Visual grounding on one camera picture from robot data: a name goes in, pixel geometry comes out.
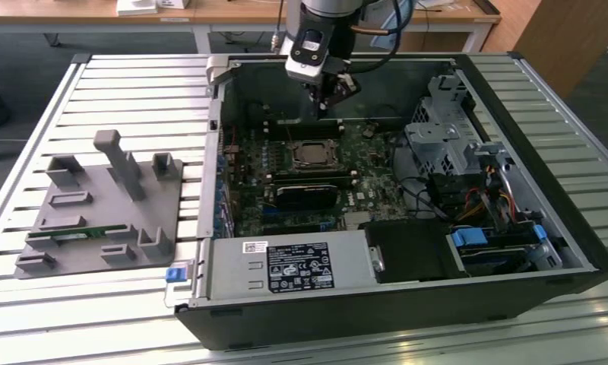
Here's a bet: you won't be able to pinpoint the silver CPU green edge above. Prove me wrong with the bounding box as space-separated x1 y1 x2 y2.
298 143 337 163

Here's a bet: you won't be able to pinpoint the black RAM slot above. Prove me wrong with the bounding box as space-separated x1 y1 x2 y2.
271 171 354 182
271 177 351 188
266 131 346 141
263 120 346 132

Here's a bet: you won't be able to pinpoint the white papers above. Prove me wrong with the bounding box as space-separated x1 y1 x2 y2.
418 0 481 11

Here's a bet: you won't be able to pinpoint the metal drive cage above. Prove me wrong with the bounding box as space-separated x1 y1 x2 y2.
403 74 517 176

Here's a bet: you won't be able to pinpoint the green motherboard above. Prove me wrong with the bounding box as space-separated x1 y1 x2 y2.
222 120 413 237

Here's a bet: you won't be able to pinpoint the black graphics card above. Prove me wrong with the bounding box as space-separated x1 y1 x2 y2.
273 183 341 211

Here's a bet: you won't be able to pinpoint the large white box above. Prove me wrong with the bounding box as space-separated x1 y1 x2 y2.
115 0 160 17

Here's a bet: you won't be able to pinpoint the wooden cabinet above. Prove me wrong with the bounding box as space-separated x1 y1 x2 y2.
479 0 608 100

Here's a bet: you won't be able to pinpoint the small silver heatsink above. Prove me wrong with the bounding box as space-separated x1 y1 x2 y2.
343 211 375 230

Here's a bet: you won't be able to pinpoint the white code sticker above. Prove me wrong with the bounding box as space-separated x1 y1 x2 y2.
239 239 271 255

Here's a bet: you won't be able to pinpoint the black plastic drive shroud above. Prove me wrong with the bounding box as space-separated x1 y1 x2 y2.
363 219 469 285

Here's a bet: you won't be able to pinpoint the blue disk carrier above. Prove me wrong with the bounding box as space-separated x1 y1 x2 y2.
450 227 489 251

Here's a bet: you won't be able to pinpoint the wooden desk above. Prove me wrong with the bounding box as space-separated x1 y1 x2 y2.
0 0 503 54

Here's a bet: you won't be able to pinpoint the large black rating label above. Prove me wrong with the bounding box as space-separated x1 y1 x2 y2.
265 243 337 294

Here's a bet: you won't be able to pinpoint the grey parts rack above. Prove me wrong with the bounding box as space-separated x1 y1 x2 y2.
11 128 187 281

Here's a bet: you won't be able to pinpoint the black hard disk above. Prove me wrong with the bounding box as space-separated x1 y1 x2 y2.
459 243 534 275

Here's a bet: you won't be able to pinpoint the grey power supply unit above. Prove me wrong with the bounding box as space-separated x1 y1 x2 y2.
206 229 378 302

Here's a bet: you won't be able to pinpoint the green RAM stick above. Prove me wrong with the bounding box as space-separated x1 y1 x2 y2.
48 224 132 243

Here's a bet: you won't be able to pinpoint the blue case latch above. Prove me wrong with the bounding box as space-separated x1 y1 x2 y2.
164 267 191 285

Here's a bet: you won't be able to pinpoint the black open PC case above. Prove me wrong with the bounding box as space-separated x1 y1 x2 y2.
174 51 608 353

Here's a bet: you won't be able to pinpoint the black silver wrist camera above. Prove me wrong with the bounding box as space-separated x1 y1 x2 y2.
285 27 337 84

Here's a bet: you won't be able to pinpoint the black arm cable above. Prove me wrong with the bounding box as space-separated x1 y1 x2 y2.
342 0 405 75

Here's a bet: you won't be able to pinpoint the grey case handle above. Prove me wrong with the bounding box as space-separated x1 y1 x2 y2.
204 56 235 85

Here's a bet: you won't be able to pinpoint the black cable bundle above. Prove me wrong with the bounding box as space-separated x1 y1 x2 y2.
394 173 463 224

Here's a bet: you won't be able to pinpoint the red yellow wire bundle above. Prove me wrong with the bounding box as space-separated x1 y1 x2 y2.
455 188 519 224

